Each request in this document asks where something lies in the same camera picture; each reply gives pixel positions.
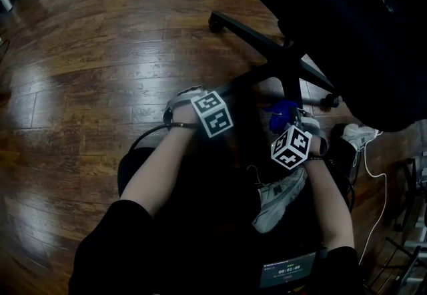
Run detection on white cable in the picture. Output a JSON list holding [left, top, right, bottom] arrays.
[[358, 139, 388, 264]]

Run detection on black metal rack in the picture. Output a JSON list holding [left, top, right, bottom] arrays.
[[363, 153, 427, 295]]

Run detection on person's black trousers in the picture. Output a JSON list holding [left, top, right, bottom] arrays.
[[117, 86, 358, 254]]

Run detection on person's black shirt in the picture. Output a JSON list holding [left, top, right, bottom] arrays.
[[68, 200, 364, 295]]

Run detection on person's right forearm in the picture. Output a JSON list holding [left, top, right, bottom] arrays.
[[305, 158, 354, 251]]

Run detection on blue cloth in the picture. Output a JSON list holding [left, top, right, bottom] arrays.
[[265, 99, 300, 133]]

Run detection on person's white sneaker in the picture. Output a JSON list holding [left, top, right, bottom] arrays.
[[252, 166, 308, 234], [342, 123, 376, 151]]

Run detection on person's left hand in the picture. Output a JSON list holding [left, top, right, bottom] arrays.
[[171, 103, 201, 126]]

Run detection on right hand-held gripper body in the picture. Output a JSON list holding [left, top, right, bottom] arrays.
[[270, 107, 330, 171]]

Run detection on person's right hand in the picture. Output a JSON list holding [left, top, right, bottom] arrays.
[[308, 138, 330, 160]]

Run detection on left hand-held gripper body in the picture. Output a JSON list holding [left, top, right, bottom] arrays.
[[162, 85, 234, 139]]

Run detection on person's left forearm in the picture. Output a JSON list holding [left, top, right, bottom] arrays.
[[119, 125, 197, 218]]

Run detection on black office chair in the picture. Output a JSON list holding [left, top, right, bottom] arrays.
[[208, 0, 427, 133]]

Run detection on black smartphone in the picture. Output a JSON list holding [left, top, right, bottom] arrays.
[[259, 251, 318, 289]]

